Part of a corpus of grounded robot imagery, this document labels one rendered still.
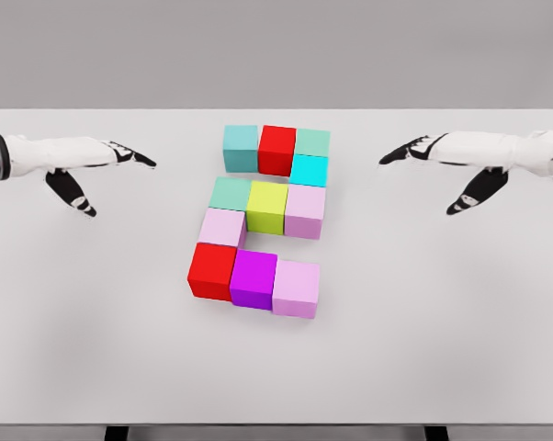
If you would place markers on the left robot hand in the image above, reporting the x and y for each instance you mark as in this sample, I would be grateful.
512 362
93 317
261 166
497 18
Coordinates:
86 151

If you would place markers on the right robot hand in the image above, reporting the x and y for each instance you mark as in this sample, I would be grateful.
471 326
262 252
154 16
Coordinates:
460 149

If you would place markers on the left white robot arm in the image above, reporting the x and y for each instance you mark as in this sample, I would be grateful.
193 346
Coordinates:
14 154

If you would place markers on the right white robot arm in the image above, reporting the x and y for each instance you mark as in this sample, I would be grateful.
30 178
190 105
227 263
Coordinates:
536 154

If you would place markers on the mint green cube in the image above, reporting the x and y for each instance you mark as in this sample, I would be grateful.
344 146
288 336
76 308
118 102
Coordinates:
229 193
313 142

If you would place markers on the cyan cube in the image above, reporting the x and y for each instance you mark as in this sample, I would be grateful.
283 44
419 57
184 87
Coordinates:
309 170

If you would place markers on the teal cube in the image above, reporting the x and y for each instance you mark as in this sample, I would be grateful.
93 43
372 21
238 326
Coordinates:
240 147

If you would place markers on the light pink cube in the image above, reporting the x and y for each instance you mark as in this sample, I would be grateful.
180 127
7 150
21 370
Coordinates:
305 211
296 287
221 227

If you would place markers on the red cube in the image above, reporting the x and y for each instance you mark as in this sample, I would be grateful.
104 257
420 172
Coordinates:
211 271
276 149

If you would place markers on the yellow-green cube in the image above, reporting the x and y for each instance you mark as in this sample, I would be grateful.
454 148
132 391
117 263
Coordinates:
267 206

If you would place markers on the magenta cube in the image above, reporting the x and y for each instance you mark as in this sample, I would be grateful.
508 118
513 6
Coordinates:
253 280

